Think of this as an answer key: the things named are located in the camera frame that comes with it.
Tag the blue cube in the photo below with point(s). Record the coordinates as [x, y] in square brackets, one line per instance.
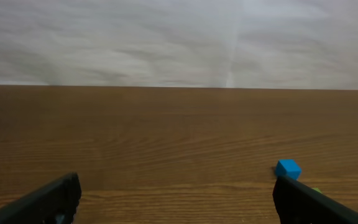
[287, 169]

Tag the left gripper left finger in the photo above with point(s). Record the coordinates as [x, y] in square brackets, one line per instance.
[42, 203]

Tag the green cube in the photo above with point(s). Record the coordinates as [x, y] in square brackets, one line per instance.
[316, 190]

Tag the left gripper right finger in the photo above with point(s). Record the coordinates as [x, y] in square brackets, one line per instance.
[306, 208]

